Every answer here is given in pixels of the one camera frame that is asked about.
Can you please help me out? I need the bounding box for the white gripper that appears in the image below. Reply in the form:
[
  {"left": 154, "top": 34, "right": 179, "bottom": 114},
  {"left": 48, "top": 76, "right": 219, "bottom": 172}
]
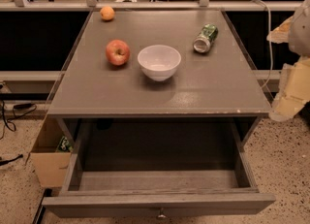
[{"left": 266, "top": 0, "right": 310, "bottom": 122}]

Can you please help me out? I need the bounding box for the grey top drawer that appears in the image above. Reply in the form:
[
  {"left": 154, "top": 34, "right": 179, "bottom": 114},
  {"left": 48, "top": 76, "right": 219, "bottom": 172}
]
[{"left": 43, "top": 118, "right": 275, "bottom": 217}]

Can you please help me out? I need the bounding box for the grey wooden drawer cabinet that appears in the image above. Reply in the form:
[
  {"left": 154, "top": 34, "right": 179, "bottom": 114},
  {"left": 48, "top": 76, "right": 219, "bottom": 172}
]
[{"left": 46, "top": 9, "right": 273, "bottom": 148}]

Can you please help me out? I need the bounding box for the metal drawer knob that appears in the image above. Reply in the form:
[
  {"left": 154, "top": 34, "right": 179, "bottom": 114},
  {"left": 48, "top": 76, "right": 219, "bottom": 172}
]
[{"left": 156, "top": 208, "right": 167, "bottom": 220}]

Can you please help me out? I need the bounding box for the green soda can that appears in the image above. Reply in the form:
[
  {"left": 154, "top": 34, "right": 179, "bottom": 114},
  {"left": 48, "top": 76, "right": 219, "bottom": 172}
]
[{"left": 193, "top": 24, "right": 218, "bottom": 53}]

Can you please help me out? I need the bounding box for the white bowl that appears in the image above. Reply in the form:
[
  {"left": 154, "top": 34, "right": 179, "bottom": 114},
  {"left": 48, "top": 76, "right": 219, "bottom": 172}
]
[{"left": 138, "top": 45, "right": 181, "bottom": 81}]

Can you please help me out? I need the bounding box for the red apple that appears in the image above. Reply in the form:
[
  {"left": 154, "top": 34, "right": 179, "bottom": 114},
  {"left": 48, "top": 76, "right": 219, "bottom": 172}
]
[{"left": 106, "top": 40, "right": 130, "bottom": 66}]

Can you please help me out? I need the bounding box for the orange fruit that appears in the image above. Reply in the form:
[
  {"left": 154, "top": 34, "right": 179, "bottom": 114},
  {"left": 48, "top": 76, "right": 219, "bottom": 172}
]
[{"left": 100, "top": 6, "right": 115, "bottom": 21}]

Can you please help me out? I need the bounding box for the green chip bag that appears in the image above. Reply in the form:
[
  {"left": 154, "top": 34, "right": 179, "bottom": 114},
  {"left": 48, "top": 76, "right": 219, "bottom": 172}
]
[{"left": 56, "top": 136, "right": 73, "bottom": 152}]

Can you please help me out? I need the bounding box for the cardboard box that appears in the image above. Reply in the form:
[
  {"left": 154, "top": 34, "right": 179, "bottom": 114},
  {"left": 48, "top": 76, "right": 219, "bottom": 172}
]
[{"left": 30, "top": 117, "right": 71, "bottom": 188}]

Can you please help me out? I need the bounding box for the white cable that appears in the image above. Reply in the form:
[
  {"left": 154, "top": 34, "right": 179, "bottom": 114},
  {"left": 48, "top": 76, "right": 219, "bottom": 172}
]
[{"left": 251, "top": 0, "right": 274, "bottom": 90}]

